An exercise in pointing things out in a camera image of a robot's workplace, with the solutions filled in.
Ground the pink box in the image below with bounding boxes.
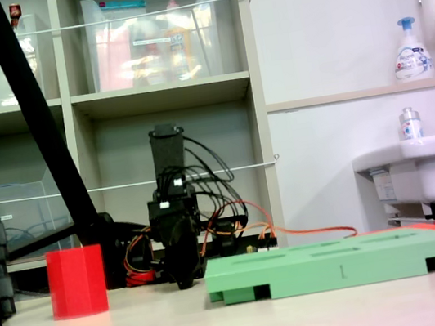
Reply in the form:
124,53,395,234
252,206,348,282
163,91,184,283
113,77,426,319
91,24,136,94

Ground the beige shelf unit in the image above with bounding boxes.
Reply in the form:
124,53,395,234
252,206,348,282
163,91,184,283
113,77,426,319
0,0,291,304

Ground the red octagonal pillar block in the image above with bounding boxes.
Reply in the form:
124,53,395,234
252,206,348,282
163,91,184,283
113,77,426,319
43,243,112,322

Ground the black tripod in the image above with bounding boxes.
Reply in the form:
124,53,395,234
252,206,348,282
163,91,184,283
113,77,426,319
0,0,155,306

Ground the white cord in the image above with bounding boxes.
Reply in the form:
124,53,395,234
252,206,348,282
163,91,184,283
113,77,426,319
0,153,281,209

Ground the blue topped packet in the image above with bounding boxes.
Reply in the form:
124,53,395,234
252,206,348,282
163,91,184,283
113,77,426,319
101,0,148,20

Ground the small clear bottle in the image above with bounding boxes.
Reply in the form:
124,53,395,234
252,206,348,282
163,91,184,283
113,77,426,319
394,105,424,142

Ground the large clear plastic bin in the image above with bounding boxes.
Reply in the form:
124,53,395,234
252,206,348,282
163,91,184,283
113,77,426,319
78,0,228,96

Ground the white pump soap bottle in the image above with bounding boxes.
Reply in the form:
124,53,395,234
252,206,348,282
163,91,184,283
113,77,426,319
386,13,435,85

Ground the black table clamp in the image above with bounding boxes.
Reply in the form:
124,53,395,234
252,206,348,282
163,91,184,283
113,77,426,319
209,214,254,260

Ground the small circuit board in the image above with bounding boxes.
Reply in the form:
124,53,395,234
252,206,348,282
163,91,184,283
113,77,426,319
243,230,281,256

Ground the curved black gripper finger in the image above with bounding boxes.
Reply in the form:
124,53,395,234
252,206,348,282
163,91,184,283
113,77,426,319
163,241,204,292

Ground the clear bin with cables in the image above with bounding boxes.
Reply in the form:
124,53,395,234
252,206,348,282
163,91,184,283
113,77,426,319
0,176,82,267

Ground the orange wire loop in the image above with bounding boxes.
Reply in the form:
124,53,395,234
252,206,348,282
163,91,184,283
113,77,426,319
201,182,359,261

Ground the yellow bottle with pink cap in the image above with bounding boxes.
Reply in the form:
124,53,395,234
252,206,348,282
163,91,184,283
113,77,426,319
158,0,199,83

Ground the red printed base mount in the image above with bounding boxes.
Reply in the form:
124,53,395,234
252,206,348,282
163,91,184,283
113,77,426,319
124,262,167,289

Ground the green shape sorting board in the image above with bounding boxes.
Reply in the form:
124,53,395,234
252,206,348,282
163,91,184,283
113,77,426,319
201,222,435,310

